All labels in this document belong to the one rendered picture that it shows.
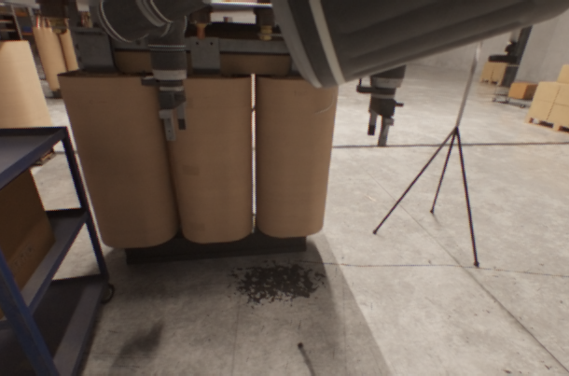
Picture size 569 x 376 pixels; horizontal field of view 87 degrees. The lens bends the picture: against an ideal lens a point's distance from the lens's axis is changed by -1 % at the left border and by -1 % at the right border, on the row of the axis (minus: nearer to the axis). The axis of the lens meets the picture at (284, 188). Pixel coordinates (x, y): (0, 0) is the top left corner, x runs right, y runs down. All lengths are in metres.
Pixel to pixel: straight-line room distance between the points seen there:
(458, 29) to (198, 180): 1.40
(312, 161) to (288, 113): 0.29
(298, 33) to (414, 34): 0.10
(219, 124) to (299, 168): 0.46
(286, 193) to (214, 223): 0.43
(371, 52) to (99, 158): 1.46
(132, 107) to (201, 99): 0.30
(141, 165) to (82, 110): 0.33
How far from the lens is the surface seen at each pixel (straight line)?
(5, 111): 3.73
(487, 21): 0.33
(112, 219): 1.78
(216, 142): 1.51
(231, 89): 1.46
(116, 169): 1.64
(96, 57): 1.57
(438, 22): 0.30
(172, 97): 1.05
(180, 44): 1.06
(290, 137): 1.53
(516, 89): 9.36
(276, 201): 1.67
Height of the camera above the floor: 1.25
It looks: 26 degrees down
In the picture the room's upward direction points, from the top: 2 degrees clockwise
